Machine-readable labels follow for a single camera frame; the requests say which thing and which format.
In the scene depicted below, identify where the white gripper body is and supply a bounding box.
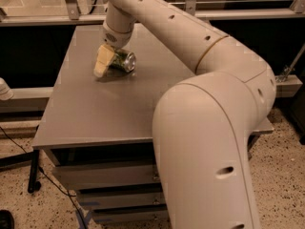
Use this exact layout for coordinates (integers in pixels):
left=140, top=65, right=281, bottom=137
left=102, top=3, right=135, bottom=49

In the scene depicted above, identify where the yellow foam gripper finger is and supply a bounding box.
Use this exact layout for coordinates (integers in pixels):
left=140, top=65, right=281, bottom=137
left=93, top=44, right=115, bottom=78

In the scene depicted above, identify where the green soda can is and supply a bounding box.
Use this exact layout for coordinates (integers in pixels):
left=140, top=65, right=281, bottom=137
left=111, top=49, right=136, bottom=73

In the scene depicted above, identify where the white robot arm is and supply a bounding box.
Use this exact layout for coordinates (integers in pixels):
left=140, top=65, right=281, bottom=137
left=103, top=0, right=276, bottom=229

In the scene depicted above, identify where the grey drawer cabinet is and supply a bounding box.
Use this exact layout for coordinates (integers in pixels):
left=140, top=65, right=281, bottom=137
left=31, top=22, right=275, bottom=225

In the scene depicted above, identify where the white cylinder at left edge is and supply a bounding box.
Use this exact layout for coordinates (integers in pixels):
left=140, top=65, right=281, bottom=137
left=0, top=77, right=13, bottom=101

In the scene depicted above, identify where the top grey drawer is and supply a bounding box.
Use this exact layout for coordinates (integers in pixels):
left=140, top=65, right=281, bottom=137
left=52, top=159, right=160, bottom=190

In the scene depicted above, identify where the grey drawer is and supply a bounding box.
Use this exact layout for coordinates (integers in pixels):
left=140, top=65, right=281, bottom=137
left=52, top=159, right=160, bottom=190
left=92, top=204, right=169, bottom=224
left=77, top=187, right=166, bottom=210

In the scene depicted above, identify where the black metal leg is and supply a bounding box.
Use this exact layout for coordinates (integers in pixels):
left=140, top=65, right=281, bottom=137
left=28, top=150, right=41, bottom=194

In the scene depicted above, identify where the middle grey drawer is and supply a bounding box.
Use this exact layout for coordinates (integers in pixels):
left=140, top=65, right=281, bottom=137
left=77, top=187, right=166, bottom=210

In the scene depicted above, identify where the bottom grey drawer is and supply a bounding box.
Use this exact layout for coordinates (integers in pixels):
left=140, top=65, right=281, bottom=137
left=92, top=204, right=169, bottom=224

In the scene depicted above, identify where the metal diagonal brace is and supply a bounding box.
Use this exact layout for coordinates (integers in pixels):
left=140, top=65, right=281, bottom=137
left=275, top=43, right=305, bottom=83

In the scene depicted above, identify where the dark round object on floor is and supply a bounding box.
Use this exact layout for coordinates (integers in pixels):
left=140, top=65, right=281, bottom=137
left=0, top=210, right=14, bottom=229

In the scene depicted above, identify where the metal rail frame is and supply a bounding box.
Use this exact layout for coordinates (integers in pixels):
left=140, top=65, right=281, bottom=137
left=0, top=0, right=305, bottom=25

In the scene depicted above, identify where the black floor cable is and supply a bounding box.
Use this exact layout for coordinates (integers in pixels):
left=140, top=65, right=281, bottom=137
left=0, top=126, right=89, bottom=229

